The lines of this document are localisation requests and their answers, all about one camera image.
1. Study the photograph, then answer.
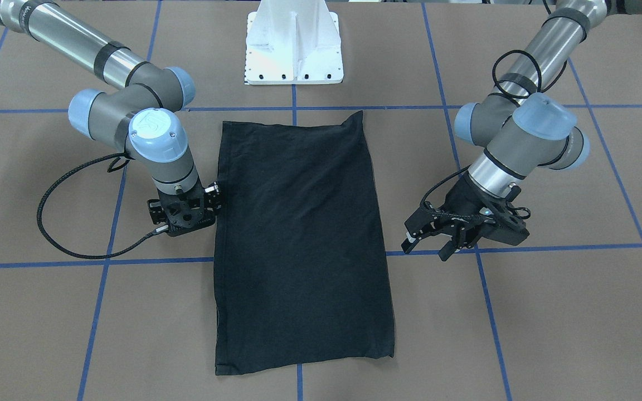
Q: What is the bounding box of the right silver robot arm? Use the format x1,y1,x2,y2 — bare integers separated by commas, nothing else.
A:
0,1,221,237

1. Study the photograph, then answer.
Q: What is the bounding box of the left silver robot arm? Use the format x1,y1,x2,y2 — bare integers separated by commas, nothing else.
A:
401,1,642,261

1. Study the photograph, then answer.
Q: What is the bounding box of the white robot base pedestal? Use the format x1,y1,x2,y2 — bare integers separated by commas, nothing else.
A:
244,1,344,85

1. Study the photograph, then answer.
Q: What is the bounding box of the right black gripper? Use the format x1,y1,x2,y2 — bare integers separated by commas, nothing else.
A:
148,181,223,237

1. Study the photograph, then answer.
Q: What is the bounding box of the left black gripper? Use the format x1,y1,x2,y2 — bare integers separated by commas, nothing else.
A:
401,171,532,262

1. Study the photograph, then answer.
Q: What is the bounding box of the black graphic t-shirt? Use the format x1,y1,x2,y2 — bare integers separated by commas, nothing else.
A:
213,111,395,376

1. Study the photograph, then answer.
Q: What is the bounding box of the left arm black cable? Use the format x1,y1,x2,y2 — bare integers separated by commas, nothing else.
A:
420,49,570,212

